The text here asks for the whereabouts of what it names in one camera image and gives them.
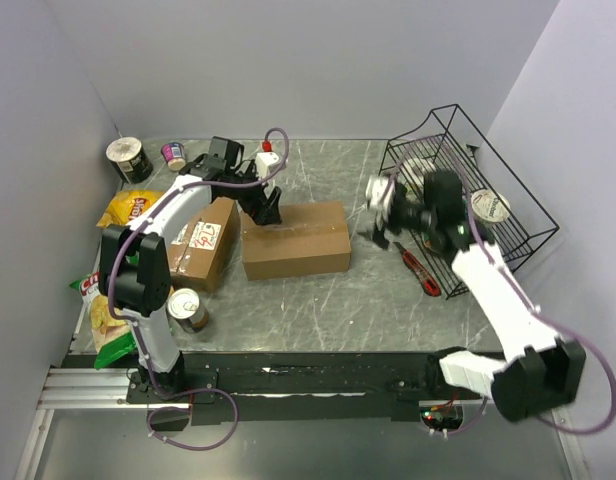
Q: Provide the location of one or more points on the green Chuba chips bag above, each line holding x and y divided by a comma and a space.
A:
115, 336

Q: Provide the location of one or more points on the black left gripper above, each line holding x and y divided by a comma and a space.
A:
263, 211

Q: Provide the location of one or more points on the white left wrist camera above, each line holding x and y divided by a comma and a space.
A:
265, 163

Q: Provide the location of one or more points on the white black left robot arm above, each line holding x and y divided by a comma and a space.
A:
134, 270

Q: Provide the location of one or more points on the plain taped cardboard box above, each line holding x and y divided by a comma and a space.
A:
312, 239

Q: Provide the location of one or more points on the aluminium rail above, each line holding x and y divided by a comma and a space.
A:
85, 389

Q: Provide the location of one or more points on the red black box cutter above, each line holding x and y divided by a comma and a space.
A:
426, 281

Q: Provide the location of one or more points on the labelled cardboard express box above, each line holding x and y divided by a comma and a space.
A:
198, 254

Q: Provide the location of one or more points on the black paper cup white lid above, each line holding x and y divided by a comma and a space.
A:
128, 158

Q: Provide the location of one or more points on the white tape roll cup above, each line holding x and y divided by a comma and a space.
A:
413, 171

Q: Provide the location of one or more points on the white Chobani yogurt cup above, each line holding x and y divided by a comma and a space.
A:
490, 207

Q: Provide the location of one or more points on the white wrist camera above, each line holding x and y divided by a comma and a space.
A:
265, 163
379, 194

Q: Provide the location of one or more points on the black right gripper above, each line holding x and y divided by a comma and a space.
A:
402, 196

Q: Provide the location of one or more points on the black wire basket rack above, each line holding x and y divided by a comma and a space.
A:
448, 139

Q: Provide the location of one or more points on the yellow Lays chips bag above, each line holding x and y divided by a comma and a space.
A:
127, 205

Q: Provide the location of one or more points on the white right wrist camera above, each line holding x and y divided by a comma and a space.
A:
379, 194

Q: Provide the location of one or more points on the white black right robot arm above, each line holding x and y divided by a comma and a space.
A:
540, 369

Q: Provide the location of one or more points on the purple yogurt cup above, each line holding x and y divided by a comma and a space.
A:
174, 156

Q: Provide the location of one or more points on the metal tin can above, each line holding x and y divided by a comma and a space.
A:
185, 307

